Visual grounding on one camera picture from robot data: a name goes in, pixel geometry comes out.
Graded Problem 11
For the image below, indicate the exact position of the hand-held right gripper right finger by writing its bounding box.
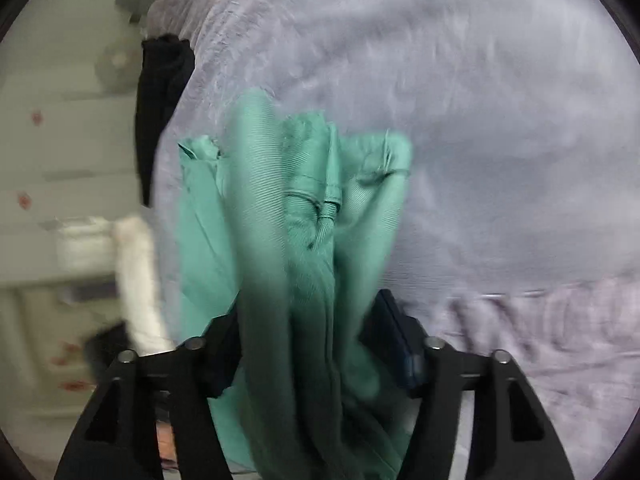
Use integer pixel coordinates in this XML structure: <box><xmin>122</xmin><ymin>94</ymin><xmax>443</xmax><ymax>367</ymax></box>
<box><xmin>372</xmin><ymin>289</ymin><xmax>576</xmax><ymax>480</ymax></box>

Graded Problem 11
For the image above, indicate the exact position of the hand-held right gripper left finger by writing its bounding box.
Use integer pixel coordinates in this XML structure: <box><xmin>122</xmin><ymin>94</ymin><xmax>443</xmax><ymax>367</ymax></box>
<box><xmin>54</xmin><ymin>305</ymin><xmax>242</xmax><ymax>480</ymax></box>

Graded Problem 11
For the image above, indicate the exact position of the green garment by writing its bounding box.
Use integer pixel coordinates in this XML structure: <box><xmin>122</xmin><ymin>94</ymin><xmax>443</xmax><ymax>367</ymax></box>
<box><xmin>175</xmin><ymin>87</ymin><xmax>416</xmax><ymax>480</ymax></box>

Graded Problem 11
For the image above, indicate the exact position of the white cloth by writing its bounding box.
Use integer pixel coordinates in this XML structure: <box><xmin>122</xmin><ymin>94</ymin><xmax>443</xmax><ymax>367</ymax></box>
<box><xmin>112</xmin><ymin>216</ymin><xmax>176</xmax><ymax>357</ymax></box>

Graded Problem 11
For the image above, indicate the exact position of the black cloth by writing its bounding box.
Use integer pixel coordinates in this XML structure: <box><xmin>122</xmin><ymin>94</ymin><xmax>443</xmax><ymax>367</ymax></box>
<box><xmin>134</xmin><ymin>34</ymin><xmax>196</xmax><ymax>207</ymax></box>

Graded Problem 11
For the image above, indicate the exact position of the lavender bed sheet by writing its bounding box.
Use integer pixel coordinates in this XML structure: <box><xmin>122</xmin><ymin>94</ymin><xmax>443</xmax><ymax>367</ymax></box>
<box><xmin>145</xmin><ymin>0</ymin><xmax>640</xmax><ymax>480</ymax></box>

